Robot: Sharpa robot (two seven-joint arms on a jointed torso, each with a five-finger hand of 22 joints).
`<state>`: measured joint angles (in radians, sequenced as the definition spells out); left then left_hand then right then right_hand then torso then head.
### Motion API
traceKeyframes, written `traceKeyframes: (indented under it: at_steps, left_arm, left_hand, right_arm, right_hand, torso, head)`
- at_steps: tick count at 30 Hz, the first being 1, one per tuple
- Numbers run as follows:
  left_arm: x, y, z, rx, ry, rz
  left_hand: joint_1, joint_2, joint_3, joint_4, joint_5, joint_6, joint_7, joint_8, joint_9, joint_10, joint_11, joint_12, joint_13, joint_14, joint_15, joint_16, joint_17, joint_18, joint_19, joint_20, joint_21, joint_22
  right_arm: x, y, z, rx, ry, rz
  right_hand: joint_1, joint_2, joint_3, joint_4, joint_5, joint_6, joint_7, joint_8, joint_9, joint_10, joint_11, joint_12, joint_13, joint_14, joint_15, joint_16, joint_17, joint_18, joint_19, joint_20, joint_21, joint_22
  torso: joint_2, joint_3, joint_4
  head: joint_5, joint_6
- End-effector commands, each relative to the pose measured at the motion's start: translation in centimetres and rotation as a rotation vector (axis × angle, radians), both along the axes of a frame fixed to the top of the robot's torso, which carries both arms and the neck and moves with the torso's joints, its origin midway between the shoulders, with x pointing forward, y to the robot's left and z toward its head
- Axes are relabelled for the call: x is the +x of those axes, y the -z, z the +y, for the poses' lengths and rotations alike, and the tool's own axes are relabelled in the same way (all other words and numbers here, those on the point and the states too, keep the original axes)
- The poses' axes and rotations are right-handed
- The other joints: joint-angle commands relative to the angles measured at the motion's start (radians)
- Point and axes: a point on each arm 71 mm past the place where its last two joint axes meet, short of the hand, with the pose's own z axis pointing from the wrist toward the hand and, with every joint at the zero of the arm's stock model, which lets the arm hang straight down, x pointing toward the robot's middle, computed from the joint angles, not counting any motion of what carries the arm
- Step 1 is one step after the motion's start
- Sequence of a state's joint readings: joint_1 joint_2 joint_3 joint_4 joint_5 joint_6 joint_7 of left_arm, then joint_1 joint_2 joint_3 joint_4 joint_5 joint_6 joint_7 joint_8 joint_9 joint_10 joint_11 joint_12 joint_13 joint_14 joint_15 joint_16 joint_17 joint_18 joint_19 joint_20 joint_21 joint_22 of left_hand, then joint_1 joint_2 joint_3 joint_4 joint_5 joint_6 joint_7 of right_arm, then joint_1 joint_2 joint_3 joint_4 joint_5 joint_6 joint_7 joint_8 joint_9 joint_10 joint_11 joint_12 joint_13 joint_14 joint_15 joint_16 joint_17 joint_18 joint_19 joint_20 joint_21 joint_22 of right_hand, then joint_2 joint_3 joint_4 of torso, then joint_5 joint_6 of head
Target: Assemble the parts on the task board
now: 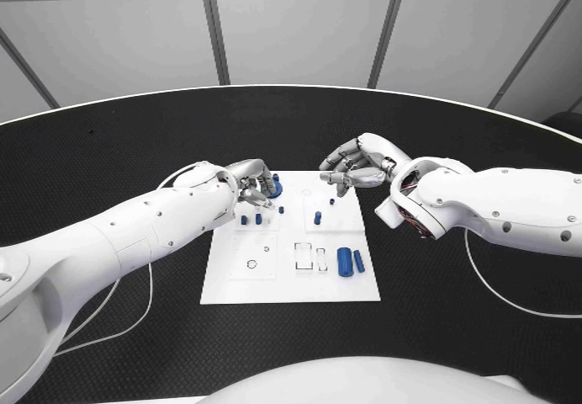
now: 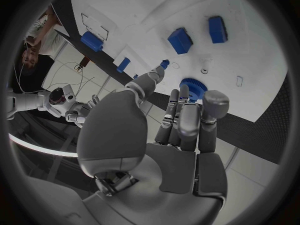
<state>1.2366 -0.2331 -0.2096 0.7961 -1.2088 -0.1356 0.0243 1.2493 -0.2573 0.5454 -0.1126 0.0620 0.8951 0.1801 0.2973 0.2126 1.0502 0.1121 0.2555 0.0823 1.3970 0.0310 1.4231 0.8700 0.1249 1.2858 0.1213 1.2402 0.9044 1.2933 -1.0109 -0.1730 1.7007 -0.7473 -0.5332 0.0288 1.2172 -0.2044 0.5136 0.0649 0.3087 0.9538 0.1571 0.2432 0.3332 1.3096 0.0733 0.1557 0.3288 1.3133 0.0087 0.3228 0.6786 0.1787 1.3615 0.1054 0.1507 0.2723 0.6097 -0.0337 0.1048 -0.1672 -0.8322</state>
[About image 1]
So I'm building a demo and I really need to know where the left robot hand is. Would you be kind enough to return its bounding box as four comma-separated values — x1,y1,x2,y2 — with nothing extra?
223,158,279,211

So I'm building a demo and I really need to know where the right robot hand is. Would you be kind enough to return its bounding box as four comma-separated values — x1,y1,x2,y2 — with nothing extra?
318,132,415,199

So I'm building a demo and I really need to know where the white task board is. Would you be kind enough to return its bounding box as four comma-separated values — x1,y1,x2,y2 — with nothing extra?
200,170,382,306

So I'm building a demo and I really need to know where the large blue cylinder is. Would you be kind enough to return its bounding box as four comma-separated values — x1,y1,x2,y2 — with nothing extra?
335,247,356,278

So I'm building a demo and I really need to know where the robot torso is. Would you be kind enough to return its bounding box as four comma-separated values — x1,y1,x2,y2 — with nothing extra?
194,356,554,404

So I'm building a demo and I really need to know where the white cable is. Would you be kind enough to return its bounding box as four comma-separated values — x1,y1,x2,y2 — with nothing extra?
52,261,154,358
157,162,210,190
464,228,582,319

